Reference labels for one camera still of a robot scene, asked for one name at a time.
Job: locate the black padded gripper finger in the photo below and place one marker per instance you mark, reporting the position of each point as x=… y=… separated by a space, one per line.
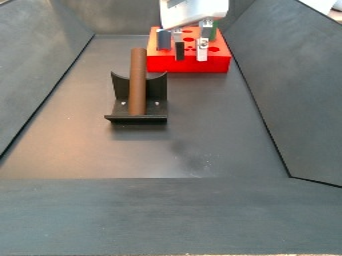
x=180 y=44

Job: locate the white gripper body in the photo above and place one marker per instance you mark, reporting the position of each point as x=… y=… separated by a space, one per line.
x=178 y=13

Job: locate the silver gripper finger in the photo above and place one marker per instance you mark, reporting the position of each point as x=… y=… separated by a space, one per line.
x=207 y=25

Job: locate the brown oval cylinder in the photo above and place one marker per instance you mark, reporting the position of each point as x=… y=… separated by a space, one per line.
x=137 y=96

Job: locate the red foam hole board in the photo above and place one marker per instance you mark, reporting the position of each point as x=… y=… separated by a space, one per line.
x=161 y=60

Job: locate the black curved fixture stand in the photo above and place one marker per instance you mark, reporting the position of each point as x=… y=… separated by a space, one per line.
x=157 y=106

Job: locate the grey-blue notched peg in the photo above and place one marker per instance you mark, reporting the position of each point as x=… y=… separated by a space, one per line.
x=164 y=39

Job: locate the green star peg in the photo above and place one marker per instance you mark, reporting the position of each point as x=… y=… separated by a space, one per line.
x=213 y=35

